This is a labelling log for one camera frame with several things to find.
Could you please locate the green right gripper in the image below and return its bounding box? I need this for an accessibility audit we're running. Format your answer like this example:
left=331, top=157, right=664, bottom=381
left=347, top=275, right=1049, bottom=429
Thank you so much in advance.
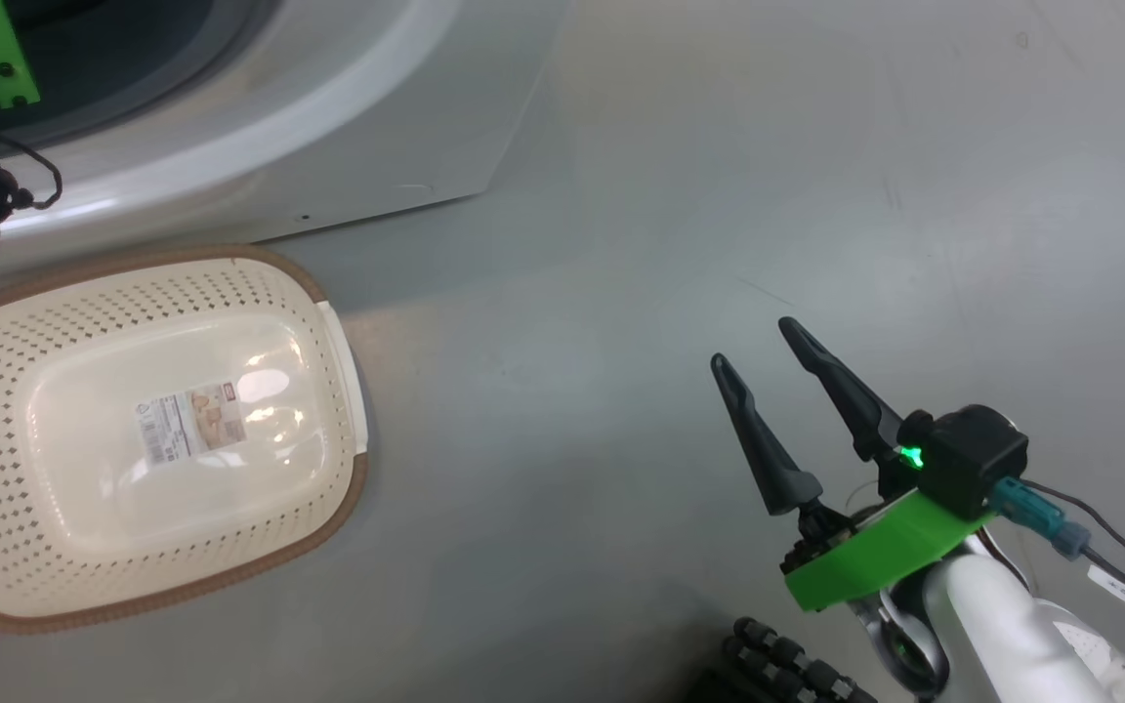
left=710, top=316, right=995, bottom=614

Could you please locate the white front-load washing machine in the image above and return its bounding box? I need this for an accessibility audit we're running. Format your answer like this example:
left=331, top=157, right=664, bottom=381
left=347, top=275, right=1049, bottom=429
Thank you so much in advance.
left=0, top=0, right=573, bottom=274

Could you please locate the printed basket label sticker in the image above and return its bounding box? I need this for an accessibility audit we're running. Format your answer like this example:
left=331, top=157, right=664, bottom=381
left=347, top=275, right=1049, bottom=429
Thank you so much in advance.
left=137, top=382, right=250, bottom=469

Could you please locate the cream perforated laundry basket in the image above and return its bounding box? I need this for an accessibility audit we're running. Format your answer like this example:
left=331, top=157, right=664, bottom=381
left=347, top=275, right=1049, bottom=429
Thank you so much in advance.
left=0, top=244, right=371, bottom=636

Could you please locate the black left gripper cable loop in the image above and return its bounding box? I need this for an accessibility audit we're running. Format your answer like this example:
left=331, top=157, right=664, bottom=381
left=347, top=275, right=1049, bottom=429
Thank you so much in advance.
left=0, top=66, right=64, bottom=227

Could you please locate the teal right camera connector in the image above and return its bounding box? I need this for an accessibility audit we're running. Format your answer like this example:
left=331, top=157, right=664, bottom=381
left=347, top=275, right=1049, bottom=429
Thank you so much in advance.
left=990, top=476, right=1093, bottom=561

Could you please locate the thin black right camera cable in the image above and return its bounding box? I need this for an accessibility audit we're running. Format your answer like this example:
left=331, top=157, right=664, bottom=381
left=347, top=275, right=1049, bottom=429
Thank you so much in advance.
left=1020, top=476, right=1125, bottom=703

